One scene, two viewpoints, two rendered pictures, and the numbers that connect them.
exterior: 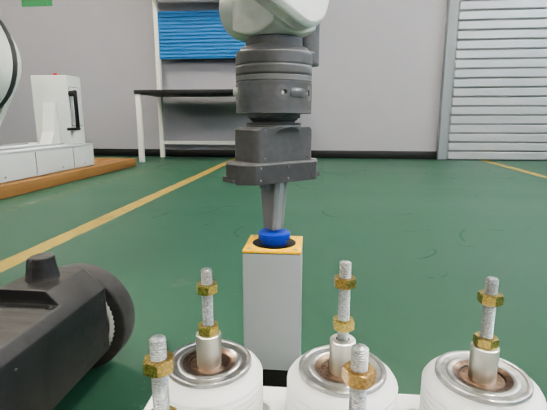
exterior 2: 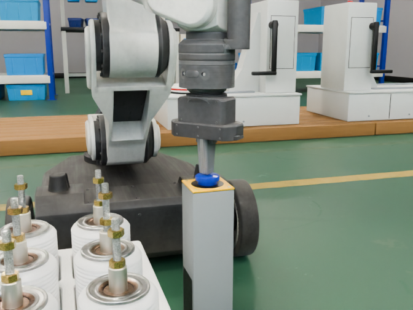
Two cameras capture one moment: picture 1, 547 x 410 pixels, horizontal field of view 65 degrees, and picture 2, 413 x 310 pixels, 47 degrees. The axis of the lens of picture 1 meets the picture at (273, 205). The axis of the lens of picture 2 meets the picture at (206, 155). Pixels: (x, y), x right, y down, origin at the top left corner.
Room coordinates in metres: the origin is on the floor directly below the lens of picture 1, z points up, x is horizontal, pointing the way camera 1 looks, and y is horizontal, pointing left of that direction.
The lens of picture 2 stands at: (0.22, -0.70, 0.53)
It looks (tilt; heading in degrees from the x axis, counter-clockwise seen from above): 13 degrees down; 67
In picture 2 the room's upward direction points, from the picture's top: straight up
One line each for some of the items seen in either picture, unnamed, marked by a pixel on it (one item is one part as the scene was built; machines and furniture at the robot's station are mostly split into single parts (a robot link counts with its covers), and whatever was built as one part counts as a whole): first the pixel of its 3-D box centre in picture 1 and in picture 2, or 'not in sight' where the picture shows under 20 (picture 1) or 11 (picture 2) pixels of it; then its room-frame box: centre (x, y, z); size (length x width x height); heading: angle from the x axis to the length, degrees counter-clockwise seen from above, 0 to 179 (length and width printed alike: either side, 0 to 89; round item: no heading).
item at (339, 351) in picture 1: (342, 355); (107, 241); (0.34, -0.06, 0.26); 0.02 x 0.02 x 0.03
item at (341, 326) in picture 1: (343, 323); (106, 221); (0.34, -0.06, 0.30); 0.02 x 0.02 x 0.01; 30
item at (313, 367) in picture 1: (341, 369); (107, 250); (0.34, -0.06, 0.25); 0.08 x 0.08 x 0.01
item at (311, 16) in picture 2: not in sight; (326, 16); (3.94, 4.42, 0.90); 0.50 x 0.38 x 0.21; 82
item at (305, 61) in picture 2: not in sight; (292, 61); (3.51, 4.45, 0.36); 0.50 x 0.38 x 0.21; 84
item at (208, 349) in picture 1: (208, 349); (100, 214); (0.35, 0.06, 0.26); 0.02 x 0.02 x 0.03
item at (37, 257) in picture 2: not in sight; (19, 260); (0.22, -0.05, 0.25); 0.08 x 0.08 x 0.01
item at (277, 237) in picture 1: (273, 238); (207, 180); (0.52, 0.00, 0.32); 0.04 x 0.04 x 0.02
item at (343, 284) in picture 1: (344, 281); (105, 195); (0.34, -0.06, 0.33); 0.02 x 0.02 x 0.01; 30
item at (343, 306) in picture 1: (343, 304); (106, 209); (0.34, -0.06, 0.31); 0.01 x 0.01 x 0.08
